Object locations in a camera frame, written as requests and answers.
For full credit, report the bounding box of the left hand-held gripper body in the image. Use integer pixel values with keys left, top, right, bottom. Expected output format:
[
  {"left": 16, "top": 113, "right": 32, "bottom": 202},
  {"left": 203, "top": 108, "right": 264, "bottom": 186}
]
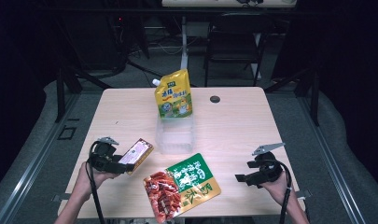
[{"left": 87, "top": 136, "right": 128, "bottom": 175}]

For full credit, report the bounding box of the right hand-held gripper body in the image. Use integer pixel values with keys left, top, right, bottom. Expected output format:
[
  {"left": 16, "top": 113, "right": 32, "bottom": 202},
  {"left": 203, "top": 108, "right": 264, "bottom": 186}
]
[{"left": 246, "top": 142, "right": 287, "bottom": 189}]

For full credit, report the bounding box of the clear plastic container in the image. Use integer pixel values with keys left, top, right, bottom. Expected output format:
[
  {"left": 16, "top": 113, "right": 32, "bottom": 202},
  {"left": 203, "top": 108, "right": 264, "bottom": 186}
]
[{"left": 155, "top": 112, "right": 197, "bottom": 155}]

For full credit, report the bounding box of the yellow spout pouch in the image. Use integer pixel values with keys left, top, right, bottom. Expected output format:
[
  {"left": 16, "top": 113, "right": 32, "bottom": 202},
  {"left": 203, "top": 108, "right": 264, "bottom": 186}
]
[{"left": 151, "top": 68, "right": 194, "bottom": 119}]

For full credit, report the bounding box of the person's right hand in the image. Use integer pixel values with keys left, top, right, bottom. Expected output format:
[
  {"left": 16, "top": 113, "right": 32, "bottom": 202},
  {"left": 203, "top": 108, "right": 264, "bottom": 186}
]
[{"left": 259, "top": 170, "right": 293, "bottom": 207}]

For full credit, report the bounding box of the person's left hand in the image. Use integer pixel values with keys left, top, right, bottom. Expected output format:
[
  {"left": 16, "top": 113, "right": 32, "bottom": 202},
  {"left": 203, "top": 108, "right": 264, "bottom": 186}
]
[{"left": 75, "top": 161, "right": 121, "bottom": 202}]

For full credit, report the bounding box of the green and red snack packet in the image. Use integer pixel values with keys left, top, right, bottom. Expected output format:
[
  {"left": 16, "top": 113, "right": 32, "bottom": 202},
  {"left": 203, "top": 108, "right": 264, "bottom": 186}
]
[{"left": 142, "top": 152, "right": 222, "bottom": 224}]

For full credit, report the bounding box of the black metal stand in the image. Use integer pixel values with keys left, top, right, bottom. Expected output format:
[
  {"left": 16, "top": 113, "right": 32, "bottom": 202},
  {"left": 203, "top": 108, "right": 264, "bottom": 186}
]
[
  {"left": 53, "top": 63, "right": 114, "bottom": 124},
  {"left": 263, "top": 65, "right": 321, "bottom": 127}
]

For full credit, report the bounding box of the black folding chair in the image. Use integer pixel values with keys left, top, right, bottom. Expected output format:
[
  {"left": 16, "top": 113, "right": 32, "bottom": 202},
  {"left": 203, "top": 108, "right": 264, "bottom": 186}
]
[{"left": 203, "top": 12, "right": 275, "bottom": 89}]

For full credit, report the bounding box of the white desk leg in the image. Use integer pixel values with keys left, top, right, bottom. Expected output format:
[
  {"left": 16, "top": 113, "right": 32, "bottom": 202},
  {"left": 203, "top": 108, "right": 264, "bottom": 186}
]
[{"left": 178, "top": 15, "right": 190, "bottom": 72}]

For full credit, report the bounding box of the light background desk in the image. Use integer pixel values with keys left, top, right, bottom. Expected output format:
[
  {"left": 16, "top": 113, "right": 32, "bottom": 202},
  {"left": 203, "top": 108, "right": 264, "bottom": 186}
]
[{"left": 161, "top": 0, "right": 299, "bottom": 8}]

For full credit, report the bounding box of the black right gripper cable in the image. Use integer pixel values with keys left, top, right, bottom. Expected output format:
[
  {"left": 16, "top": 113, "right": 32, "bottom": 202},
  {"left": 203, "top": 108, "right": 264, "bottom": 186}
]
[{"left": 263, "top": 159, "right": 293, "bottom": 224}]

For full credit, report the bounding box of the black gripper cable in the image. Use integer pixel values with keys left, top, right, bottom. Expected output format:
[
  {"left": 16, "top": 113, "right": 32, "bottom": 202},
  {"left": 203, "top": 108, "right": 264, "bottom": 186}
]
[
  {"left": 84, "top": 140, "right": 106, "bottom": 224},
  {"left": 263, "top": 159, "right": 293, "bottom": 224}
]

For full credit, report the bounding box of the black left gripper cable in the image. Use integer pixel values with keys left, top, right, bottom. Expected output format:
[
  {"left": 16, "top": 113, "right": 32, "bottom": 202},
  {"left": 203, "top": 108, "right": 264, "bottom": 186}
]
[{"left": 84, "top": 140, "right": 106, "bottom": 224}]

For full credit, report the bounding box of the grey table bracket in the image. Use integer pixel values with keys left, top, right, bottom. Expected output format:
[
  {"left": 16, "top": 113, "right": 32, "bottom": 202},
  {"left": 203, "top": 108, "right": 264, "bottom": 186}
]
[
  {"left": 51, "top": 192, "right": 69, "bottom": 203},
  {"left": 295, "top": 189, "right": 313, "bottom": 200}
]

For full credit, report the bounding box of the aluminium floor rail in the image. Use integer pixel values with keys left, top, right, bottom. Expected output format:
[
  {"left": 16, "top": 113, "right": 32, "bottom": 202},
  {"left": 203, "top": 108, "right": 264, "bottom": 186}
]
[
  {"left": 0, "top": 92, "right": 82, "bottom": 224},
  {"left": 296, "top": 92, "right": 369, "bottom": 224}
]

